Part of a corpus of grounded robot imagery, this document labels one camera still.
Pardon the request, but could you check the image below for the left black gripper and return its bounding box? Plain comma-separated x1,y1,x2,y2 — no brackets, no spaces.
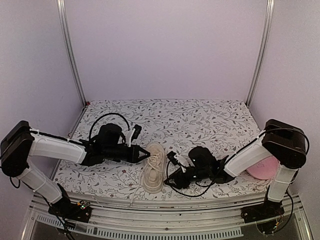
103,144,150,164

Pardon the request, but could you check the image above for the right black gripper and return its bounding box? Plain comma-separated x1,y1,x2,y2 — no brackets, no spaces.
164,166,211,190

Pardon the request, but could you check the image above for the cream white sneaker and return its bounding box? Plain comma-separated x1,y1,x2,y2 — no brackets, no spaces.
129,142,165,206

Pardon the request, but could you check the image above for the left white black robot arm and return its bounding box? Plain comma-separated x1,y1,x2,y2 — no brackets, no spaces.
0,120,151,217

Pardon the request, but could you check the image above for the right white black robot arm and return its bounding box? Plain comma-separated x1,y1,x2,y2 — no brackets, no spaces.
164,119,310,218

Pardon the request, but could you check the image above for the floral patterned table mat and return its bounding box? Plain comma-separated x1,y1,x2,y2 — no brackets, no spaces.
53,99,270,201

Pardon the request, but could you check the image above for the pink round plate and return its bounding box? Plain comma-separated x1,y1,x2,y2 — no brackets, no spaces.
246,156,279,180

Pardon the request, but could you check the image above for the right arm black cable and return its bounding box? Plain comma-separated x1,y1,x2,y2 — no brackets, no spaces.
165,159,226,197

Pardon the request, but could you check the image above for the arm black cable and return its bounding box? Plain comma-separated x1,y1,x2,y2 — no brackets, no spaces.
89,112,131,143
165,159,226,197

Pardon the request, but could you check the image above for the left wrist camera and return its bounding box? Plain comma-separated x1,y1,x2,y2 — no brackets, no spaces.
125,124,142,148

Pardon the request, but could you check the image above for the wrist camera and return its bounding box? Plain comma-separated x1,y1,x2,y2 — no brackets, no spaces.
167,151,189,173
125,124,142,148

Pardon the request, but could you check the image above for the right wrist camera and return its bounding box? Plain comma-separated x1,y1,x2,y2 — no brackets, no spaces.
167,151,189,173

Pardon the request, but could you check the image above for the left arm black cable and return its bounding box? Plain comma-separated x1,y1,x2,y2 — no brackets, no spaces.
89,112,131,143

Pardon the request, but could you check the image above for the aluminium front rail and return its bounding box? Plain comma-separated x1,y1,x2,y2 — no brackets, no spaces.
21,192,313,240

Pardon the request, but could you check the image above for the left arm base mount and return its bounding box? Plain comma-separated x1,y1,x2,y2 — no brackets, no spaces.
48,183,93,223

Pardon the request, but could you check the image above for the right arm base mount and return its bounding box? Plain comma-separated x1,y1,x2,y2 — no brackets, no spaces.
240,198,285,223

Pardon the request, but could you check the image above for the left aluminium frame post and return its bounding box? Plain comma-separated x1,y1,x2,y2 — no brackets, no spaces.
56,0,87,107

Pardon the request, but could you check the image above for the aluminium frame post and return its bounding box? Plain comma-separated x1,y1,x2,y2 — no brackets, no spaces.
56,0,87,107
245,0,275,108

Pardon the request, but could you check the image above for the right aluminium frame post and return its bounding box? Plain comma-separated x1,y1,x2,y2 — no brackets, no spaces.
245,0,275,108

